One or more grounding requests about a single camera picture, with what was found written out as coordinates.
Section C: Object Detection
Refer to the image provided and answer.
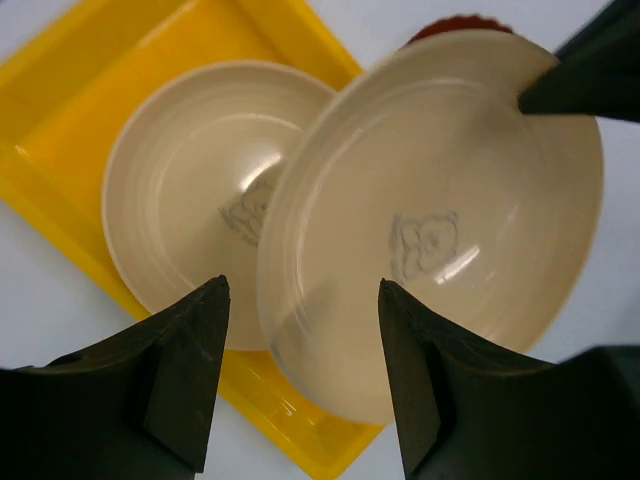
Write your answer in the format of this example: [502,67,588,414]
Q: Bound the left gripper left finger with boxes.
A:
[1,276,230,479]

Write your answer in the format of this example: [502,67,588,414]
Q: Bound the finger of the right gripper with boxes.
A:
[518,0,639,123]

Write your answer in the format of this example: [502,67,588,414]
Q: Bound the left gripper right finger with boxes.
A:
[378,280,639,479]

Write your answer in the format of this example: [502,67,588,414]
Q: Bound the red plate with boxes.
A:
[406,15,514,46]

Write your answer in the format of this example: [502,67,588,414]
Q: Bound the tan plate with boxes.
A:
[257,29,604,424]
[101,60,335,351]

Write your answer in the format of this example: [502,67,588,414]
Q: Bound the tan plate front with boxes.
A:
[101,60,335,351]

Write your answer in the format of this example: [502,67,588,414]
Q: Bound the yellow plastic bin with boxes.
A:
[0,0,386,480]

